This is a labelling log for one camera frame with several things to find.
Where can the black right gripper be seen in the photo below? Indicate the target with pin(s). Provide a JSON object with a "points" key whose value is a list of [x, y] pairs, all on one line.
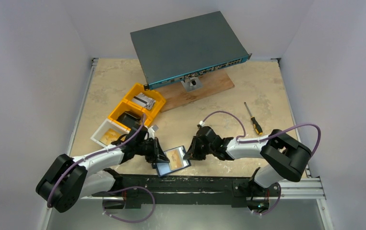
{"points": [[196, 145]]}

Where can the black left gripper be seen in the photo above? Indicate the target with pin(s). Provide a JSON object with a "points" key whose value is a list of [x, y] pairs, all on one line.
{"points": [[157, 155]]}

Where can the gold printed credit card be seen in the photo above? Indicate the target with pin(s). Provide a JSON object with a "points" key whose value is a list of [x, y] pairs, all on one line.
{"points": [[175, 160]]}

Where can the navy blue card holder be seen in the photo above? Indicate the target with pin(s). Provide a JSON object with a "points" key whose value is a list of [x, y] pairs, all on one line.
{"points": [[163, 169]]}

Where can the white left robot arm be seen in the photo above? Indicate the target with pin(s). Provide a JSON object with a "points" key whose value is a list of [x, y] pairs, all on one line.
{"points": [[69, 179]]}

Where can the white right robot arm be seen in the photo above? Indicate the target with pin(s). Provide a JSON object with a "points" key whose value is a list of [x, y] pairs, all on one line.
{"points": [[286, 157]]}

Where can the gold card in bin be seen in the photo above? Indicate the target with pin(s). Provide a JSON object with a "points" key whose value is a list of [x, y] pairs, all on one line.
{"points": [[110, 136]]}

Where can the grey cards in bin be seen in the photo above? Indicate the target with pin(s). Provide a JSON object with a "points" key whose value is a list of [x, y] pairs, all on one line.
{"points": [[144, 101]]}

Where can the black item in bin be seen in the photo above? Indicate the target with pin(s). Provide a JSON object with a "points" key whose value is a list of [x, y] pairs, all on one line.
{"points": [[129, 119]]}

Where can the white plastic bin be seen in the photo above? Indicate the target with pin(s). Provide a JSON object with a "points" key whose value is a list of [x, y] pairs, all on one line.
{"points": [[103, 128]]}

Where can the yellow plastic bin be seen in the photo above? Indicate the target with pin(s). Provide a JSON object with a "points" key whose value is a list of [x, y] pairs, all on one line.
{"points": [[126, 104]]}

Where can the yellow black screwdriver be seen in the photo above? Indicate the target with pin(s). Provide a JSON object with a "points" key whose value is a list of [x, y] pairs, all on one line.
{"points": [[257, 128]]}

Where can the wooden board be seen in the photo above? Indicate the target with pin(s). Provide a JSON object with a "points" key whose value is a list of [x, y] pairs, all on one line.
{"points": [[207, 85]]}

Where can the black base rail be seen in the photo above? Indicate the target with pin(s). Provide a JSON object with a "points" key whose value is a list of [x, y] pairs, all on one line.
{"points": [[134, 190]]}

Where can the grey metal switch stand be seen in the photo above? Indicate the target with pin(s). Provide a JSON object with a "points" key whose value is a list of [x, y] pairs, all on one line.
{"points": [[191, 84]]}

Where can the grey network switch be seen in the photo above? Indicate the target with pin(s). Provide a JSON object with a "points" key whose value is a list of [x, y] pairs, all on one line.
{"points": [[185, 49]]}

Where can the aluminium frame rail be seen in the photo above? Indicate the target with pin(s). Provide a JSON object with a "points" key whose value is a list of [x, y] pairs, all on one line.
{"points": [[307, 188]]}

